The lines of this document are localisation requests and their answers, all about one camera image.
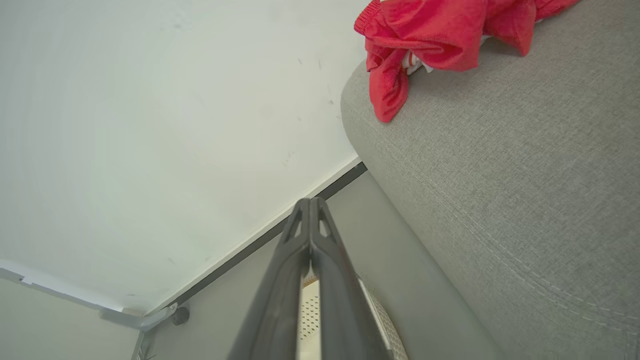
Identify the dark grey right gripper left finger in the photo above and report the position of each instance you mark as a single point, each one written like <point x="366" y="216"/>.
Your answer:
<point x="277" y="300"/>

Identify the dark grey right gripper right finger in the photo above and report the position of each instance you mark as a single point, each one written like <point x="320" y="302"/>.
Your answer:
<point x="342" y="310"/>

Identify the grey fabric sofa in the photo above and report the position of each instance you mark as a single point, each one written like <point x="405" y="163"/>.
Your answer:
<point x="525" y="175"/>

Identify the white perforated laundry basket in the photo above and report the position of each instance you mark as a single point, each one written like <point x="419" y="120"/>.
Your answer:
<point x="310" y="320"/>

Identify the white metal frame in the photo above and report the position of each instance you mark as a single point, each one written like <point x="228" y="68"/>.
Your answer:
<point x="125" y="317"/>

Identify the dark baseboard strip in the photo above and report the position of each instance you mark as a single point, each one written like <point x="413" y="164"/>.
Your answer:
<point x="280" y="227"/>

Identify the red clothing item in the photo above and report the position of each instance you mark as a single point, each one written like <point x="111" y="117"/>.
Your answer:
<point x="435" y="30"/>

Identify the black caster wheel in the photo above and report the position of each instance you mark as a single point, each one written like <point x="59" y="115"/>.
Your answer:
<point x="181" y="316"/>

